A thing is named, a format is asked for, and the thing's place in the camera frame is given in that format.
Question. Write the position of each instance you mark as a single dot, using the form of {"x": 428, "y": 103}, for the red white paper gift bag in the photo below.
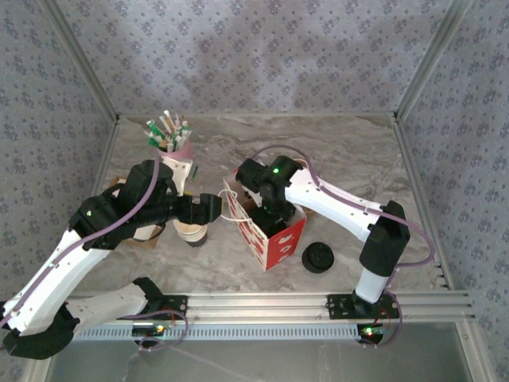
{"x": 284, "y": 246}

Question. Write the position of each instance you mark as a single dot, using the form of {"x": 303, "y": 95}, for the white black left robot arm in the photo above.
{"x": 47, "y": 278}

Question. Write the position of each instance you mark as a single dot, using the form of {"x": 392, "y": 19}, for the controller board with LED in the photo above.
{"x": 149, "y": 330}
{"x": 371, "y": 332}

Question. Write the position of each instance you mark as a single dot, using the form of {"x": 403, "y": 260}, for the aluminium table edge rail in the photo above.
{"x": 419, "y": 191}
{"x": 105, "y": 159}

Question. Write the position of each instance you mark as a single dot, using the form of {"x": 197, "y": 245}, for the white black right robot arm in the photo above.
{"x": 338, "y": 203}

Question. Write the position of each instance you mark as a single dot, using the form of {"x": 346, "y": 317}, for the brown white sugar stick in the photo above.
{"x": 184, "y": 120}
{"x": 174, "y": 120}

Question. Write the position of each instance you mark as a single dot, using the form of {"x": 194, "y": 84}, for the brown pulp cup carrier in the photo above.
{"x": 248, "y": 205}

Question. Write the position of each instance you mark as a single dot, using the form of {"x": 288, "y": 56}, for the cream paper cup stack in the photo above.
{"x": 191, "y": 235}

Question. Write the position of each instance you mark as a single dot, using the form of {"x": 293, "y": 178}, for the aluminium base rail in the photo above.
{"x": 258, "y": 306}

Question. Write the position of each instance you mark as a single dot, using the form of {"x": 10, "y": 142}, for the white napkin stack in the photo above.
{"x": 145, "y": 231}

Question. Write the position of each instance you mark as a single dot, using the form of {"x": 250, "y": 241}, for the aluminium frame post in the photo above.
{"x": 429, "y": 59}
{"x": 85, "y": 59}

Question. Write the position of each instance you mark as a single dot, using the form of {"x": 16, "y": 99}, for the black plastic lid stack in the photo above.
{"x": 318, "y": 258}

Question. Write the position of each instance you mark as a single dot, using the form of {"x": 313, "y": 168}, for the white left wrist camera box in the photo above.
{"x": 179, "y": 173}

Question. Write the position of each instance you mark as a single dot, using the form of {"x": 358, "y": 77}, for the green white sugar stick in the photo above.
{"x": 183, "y": 134}
{"x": 156, "y": 142}
{"x": 154, "y": 128}

